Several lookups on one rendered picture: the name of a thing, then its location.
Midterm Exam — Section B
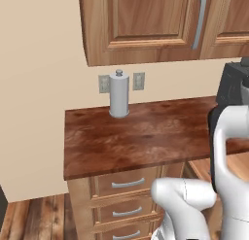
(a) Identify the wooden drawer front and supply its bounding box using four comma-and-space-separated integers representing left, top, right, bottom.
93, 219, 163, 240
90, 166, 162, 208
92, 196, 163, 233

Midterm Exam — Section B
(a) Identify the grey cupboard door handle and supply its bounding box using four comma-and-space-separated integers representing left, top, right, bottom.
191, 0, 208, 51

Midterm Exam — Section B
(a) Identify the wooden wall cupboard door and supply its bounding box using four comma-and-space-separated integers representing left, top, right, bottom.
199, 0, 249, 60
78, 0, 214, 67

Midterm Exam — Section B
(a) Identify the open wooden drawer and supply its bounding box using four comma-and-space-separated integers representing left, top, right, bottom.
182, 151, 249, 240

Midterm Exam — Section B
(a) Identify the grey drawer handle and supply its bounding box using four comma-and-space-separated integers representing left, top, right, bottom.
112, 206, 143, 218
112, 229, 142, 240
111, 177, 146, 189

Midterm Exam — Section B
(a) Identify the black coffee machine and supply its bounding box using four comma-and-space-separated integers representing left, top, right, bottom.
215, 56, 249, 107

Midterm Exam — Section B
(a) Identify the grey wall socket plate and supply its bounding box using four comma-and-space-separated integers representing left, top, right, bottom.
132, 72, 146, 91
98, 74, 112, 94

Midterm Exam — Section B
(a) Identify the grey paper towel holder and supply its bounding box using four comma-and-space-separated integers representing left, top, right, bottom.
108, 68, 130, 119

